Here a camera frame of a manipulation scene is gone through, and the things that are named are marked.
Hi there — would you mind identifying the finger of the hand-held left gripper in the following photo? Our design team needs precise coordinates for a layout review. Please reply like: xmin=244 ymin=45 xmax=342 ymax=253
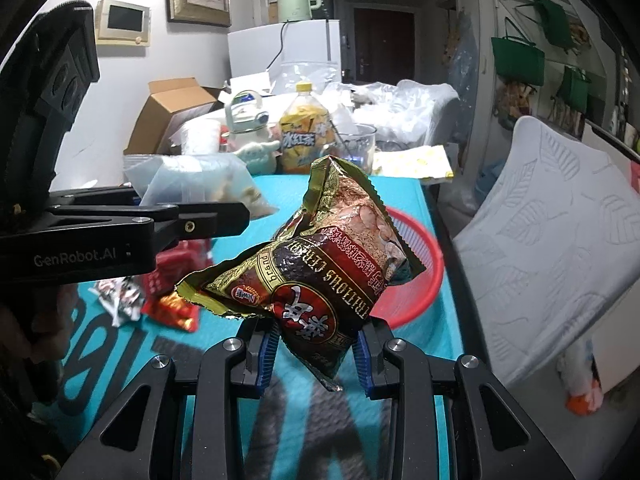
xmin=125 ymin=202 xmax=251 ymax=263
xmin=49 ymin=186 xmax=178 ymax=215

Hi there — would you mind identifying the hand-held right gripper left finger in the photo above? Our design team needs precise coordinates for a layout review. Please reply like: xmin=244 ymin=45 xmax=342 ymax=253
xmin=50 ymin=317 xmax=280 ymax=480

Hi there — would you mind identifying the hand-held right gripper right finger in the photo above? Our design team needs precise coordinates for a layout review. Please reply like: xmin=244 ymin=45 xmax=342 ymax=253
xmin=354 ymin=321 xmax=591 ymax=480

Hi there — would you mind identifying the clear zip bag of snacks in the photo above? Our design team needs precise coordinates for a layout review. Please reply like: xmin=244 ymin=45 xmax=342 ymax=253
xmin=123 ymin=154 xmax=279 ymax=221

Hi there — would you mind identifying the large dark red snack packet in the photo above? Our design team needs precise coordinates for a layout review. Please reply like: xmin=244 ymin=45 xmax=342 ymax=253
xmin=142 ymin=240 xmax=213 ymax=311

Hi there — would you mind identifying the red plastic basket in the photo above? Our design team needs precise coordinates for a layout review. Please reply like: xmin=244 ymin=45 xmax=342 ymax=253
xmin=371 ymin=205 xmax=446 ymax=332

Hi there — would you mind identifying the brown cereal snack bag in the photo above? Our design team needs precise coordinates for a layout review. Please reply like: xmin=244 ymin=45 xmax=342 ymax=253
xmin=175 ymin=155 xmax=426 ymax=393

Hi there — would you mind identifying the person's left hand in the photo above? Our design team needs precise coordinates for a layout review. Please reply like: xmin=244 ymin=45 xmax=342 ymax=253
xmin=0 ymin=284 xmax=79 ymax=377

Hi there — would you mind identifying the white paper towel roll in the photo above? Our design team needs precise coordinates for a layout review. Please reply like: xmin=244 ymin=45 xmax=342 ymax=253
xmin=179 ymin=120 xmax=224 ymax=157

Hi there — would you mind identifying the white bottle with plush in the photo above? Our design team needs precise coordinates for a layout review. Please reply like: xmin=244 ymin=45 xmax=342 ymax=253
xmin=222 ymin=89 xmax=282 ymax=176

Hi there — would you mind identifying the small red gold snack packet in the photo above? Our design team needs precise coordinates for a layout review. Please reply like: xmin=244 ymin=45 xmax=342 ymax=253
xmin=142 ymin=294 xmax=199 ymax=334

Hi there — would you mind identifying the white printed snack packet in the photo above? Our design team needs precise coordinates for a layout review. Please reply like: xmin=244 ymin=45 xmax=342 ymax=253
xmin=94 ymin=280 xmax=144 ymax=329

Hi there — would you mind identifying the brown cardboard box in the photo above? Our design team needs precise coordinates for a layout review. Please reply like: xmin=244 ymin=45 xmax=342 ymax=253
xmin=125 ymin=77 xmax=227 ymax=157

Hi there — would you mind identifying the yellow iced tea bottle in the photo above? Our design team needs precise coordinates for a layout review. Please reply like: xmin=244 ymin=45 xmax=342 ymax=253
xmin=277 ymin=81 xmax=337 ymax=176

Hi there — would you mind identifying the clear glass mug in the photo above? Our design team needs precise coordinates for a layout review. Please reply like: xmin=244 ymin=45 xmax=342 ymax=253
xmin=331 ymin=124 xmax=379 ymax=177

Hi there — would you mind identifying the teal bubble table mat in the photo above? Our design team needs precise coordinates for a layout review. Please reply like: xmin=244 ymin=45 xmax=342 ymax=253
xmin=50 ymin=172 xmax=466 ymax=480

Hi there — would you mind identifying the empty clear zip bag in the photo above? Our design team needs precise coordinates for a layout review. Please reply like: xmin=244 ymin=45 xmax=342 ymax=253
xmin=272 ymin=60 xmax=346 ymax=98

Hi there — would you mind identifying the white fridge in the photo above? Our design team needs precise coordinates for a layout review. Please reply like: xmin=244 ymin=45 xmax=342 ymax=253
xmin=227 ymin=19 xmax=344 ymax=97

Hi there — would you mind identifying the yellow smiley napkin pack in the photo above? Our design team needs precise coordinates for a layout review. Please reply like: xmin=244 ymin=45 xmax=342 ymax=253
xmin=372 ymin=145 xmax=454 ymax=182

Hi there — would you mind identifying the orange and white floor bag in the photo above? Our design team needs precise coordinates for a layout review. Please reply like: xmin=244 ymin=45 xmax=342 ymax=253
xmin=564 ymin=342 xmax=607 ymax=417

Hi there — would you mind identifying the grey leaf-pattern cushion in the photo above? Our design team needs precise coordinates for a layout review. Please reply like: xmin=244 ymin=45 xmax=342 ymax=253
xmin=451 ymin=116 xmax=640 ymax=395

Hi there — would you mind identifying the pale green electric kettle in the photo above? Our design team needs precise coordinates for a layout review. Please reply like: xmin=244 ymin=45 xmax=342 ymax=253
xmin=276 ymin=0 xmax=321 ymax=24

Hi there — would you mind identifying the chair under clear plastic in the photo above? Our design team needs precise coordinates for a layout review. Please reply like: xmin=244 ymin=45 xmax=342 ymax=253
xmin=392 ymin=80 xmax=462 ymax=153

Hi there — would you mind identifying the dark wooden door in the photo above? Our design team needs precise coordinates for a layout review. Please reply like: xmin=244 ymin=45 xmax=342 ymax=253
xmin=352 ymin=5 xmax=416 ymax=84

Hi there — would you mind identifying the hanging bubble wrap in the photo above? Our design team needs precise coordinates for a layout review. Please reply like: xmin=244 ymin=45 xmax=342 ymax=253
xmin=447 ymin=15 xmax=482 ymax=106

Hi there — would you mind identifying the patterned hanging bag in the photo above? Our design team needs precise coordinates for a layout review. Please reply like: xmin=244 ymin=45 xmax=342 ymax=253
xmin=496 ymin=81 xmax=532 ymax=122

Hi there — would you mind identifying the large green tote bag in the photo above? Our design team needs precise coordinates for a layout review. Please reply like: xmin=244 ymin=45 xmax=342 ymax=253
xmin=491 ymin=17 xmax=546 ymax=87

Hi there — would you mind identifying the small green tote bag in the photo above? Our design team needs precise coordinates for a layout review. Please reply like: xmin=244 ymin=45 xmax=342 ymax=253
xmin=557 ymin=65 xmax=594 ymax=117

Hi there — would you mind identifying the wall intercom panel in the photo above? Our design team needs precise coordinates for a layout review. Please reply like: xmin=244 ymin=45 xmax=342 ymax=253
xmin=95 ymin=0 xmax=152 ymax=49

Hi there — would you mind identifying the black kettle cable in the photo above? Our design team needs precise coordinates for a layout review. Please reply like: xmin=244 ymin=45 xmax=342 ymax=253
xmin=265 ymin=21 xmax=292 ymax=73

